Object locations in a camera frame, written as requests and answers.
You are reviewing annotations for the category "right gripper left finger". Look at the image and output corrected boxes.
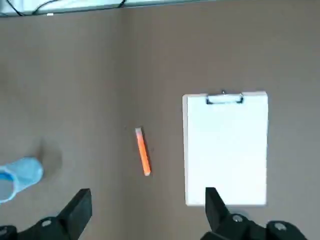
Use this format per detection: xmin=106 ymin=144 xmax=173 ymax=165
xmin=0 ymin=188 xmax=93 ymax=240

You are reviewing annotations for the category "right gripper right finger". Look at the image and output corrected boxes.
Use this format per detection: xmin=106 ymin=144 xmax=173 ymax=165
xmin=199 ymin=186 xmax=312 ymax=240

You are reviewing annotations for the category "orange pencil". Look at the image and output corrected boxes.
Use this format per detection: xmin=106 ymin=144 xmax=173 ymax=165
xmin=134 ymin=126 xmax=152 ymax=177

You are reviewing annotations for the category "blue plastic cup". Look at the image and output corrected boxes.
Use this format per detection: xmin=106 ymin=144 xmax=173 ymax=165
xmin=0 ymin=156 xmax=44 ymax=204

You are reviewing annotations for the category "white clipboard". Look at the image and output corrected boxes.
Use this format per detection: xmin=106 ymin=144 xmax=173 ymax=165
xmin=181 ymin=90 xmax=270 ymax=208

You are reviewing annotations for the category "black cable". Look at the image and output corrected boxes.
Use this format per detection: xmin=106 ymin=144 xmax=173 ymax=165
xmin=6 ymin=0 xmax=126 ymax=16

